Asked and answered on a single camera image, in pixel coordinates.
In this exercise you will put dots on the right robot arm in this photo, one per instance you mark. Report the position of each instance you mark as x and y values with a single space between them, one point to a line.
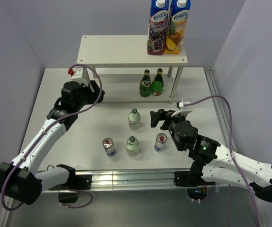
212 161

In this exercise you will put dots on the clear bottle green cap front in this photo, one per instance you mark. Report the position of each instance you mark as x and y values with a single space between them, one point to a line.
132 146

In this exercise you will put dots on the right silver blue can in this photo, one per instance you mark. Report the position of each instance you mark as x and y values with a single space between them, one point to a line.
160 142

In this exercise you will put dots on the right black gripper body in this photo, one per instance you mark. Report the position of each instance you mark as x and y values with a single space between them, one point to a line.
169 124

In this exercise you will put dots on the beige two-tier shelf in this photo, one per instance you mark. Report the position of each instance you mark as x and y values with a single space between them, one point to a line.
120 61

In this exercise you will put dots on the clear bottle green cap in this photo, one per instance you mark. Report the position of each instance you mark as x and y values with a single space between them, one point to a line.
134 119
132 146

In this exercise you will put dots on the green Perrier labelled bottle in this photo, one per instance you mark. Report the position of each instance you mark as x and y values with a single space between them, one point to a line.
145 84

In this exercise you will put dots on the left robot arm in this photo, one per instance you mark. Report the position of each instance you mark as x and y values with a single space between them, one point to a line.
20 178

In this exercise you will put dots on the left silver blue can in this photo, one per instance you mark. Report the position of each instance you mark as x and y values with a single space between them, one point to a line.
109 147

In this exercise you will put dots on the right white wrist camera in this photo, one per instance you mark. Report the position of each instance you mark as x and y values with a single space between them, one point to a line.
184 107

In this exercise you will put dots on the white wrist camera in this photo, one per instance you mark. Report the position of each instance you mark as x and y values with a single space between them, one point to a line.
80 76
184 107

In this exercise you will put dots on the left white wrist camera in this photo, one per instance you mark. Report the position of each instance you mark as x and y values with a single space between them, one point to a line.
80 76

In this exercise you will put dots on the red grape juice carton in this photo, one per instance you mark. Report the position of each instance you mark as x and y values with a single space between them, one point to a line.
157 29

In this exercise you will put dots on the dark green gold-cap bottle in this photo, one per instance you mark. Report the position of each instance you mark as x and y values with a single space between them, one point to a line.
157 85

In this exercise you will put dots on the pineapple juice carton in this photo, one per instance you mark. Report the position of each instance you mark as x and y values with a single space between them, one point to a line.
179 13

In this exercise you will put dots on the aluminium rail frame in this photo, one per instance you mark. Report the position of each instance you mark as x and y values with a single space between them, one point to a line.
81 146

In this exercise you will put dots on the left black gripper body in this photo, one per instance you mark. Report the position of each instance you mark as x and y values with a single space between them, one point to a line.
87 97

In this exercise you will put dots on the silver blue can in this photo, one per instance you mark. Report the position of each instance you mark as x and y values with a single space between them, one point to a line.
109 147
160 142

